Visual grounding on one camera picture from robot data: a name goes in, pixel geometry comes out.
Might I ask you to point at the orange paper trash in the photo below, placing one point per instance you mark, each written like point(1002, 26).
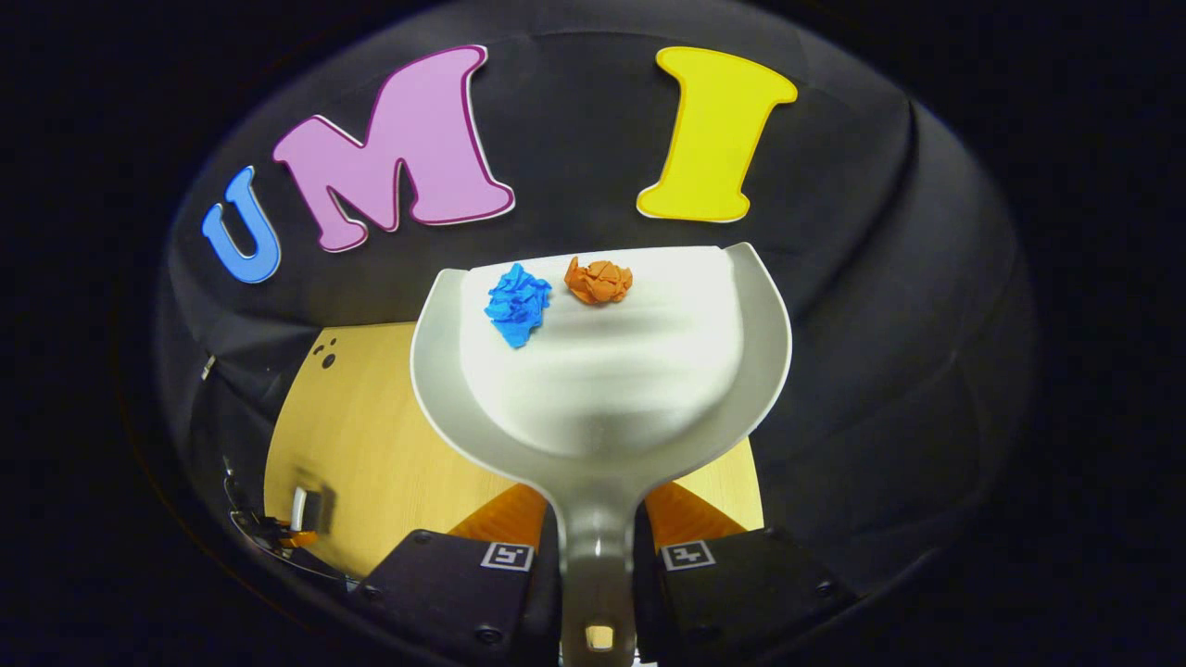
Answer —
point(599, 282)

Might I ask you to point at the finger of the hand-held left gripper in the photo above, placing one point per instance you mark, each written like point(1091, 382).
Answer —
point(298, 537)

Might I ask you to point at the blue paper trash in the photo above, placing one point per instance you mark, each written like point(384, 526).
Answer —
point(517, 304)

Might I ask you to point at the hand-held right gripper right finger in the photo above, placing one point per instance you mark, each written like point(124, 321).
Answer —
point(741, 593)

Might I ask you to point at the grey plastic dustpan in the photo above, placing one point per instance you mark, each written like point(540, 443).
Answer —
point(602, 389)

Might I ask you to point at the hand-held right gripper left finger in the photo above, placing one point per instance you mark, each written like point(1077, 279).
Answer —
point(445, 593)

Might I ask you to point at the small white black-bristle broom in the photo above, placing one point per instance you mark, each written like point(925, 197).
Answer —
point(298, 508)

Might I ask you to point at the metal clip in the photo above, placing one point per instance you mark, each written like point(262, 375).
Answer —
point(208, 368)

